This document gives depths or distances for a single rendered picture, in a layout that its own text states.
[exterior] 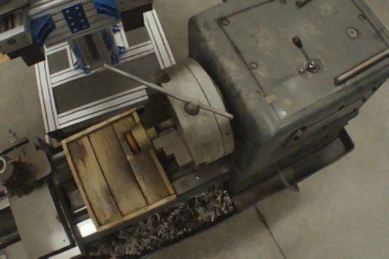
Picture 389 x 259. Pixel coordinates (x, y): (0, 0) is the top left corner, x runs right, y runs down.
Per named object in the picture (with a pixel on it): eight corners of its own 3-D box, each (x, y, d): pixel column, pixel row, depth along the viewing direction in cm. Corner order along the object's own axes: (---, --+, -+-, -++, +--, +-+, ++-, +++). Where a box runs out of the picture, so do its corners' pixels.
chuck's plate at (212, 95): (183, 72, 131) (194, 43, 100) (221, 154, 129) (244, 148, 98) (174, 76, 131) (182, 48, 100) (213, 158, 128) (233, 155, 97)
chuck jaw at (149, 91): (176, 105, 113) (165, 73, 105) (182, 114, 109) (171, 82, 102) (142, 121, 111) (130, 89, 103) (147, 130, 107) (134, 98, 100)
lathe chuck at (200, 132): (174, 76, 131) (182, 48, 100) (212, 158, 128) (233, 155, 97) (150, 87, 129) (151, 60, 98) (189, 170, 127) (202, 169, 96)
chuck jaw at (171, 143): (186, 123, 110) (204, 159, 106) (186, 130, 114) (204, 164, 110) (151, 139, 108) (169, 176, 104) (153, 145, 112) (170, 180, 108)
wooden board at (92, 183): (135, 111, 137) (133, 107, 133) (177, 198, 125) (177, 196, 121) (64, 144, 132) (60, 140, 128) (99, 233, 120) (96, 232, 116)
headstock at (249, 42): (306, 19, 154) (330, -42, 118) (368, 109, 138) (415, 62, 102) (183, 69, 144) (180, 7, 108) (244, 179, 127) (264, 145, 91)
